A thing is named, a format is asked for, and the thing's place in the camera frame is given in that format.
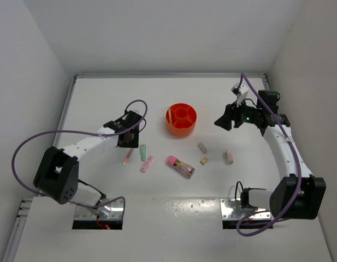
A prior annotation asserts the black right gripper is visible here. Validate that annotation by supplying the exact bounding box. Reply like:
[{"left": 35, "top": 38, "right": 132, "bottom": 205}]
[{"left": 215, "top": 97, "right": 261, "bottom": 131}]

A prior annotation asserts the green correction tape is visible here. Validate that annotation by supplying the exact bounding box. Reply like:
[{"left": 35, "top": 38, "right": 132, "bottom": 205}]
[{"left": 139, "top": 144, "right": 147, "bottom": 162}]

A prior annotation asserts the orange highlighter pen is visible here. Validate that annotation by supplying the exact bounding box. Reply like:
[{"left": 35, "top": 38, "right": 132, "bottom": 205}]
[{"left": 123, "top": 148, "right": 133, "bottom": 165}]

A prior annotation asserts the pink capped clear tube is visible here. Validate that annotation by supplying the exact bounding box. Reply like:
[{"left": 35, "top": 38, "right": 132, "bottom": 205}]
[{"left": 166, "top": 156, "right": 195, "bottom": 178}]

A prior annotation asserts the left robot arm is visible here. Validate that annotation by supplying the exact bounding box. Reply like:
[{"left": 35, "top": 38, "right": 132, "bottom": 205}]
[{"left": 33, "top": 110, "right": 142, "bottom": 211}]

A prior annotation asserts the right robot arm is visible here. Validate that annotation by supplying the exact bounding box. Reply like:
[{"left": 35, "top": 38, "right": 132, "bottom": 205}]
[{"left": 214, "top": 88, "right": 326, "bottom": 219}]

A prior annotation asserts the pink correction tape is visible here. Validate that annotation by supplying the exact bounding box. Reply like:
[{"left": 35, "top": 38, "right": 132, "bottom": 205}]
[{"left": 140, "top": 156, "right": 153, "bottom": 173}]

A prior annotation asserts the grey eraser block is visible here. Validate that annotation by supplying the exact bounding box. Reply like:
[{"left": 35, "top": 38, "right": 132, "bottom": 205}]
[{"left": 198, "top": 142, "right": 208, "bottom": 154}]

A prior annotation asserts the pale pink eraser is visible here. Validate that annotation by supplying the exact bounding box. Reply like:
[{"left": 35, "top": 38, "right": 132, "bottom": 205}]
[{"left": 225, "top": 150, "right": 234, "bottom": 164}]

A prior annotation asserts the orange round desk organizer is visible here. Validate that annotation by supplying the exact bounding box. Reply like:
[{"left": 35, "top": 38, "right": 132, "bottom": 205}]
[{"left": 165, "top": 103, "right": 197, "bottom": 137}]

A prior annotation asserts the small yellow eraser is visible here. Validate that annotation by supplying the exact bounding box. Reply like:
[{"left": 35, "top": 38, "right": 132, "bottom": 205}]
[{"left": 200, "top": 157, "right": 209, "bottom": 165}]

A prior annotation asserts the cream pen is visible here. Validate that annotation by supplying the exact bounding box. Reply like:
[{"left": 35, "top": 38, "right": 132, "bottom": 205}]
[{"left": 168, "top": 107, "right": 173, "bottom": 126}]

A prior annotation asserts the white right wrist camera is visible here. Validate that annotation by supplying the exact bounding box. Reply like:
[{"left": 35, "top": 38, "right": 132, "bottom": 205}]
[{"left": 231, "top": 83, "right": 249, "bottom": 106}]

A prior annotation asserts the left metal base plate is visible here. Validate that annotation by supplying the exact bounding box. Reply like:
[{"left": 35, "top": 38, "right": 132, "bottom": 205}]
[{"left": 74, "top": 197, "right": 126, "bottom": 221}]

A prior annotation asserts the metal base plate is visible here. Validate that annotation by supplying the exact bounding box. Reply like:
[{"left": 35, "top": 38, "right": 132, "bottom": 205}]
[
  {"left": 74, "top": 197, "right": 126, "bottom": 221},
  {"left": 220, "top": 198, "right": 272, "bottom": 221}
]

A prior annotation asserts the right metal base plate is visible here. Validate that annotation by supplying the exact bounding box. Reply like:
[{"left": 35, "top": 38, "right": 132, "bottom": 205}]
[{"left": 220, "top": 198, "right": 272, "bottom": 221}]

